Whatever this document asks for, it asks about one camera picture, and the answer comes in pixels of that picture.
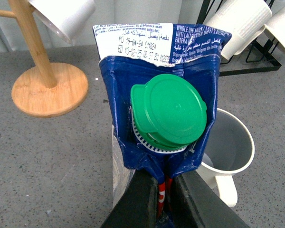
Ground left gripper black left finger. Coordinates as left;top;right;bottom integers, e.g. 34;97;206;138
101;171;158;228

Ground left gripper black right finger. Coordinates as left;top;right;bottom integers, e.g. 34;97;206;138
171;171;249;228

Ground cream ribbed mug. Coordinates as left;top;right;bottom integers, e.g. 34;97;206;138
205;0;272;60
197;109;255;207

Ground blue milk carton green cap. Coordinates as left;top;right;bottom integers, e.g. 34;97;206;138
93;23;232;216

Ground wooden mug tree stand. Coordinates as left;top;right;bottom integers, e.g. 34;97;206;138
0;0;89;118

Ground cream ribbed hanging mug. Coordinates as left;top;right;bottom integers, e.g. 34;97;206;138
205;0;272;60

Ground white mug on tree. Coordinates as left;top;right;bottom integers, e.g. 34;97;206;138
29;0;96;44

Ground black wire mug rack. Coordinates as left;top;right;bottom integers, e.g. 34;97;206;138
196;0;282;77

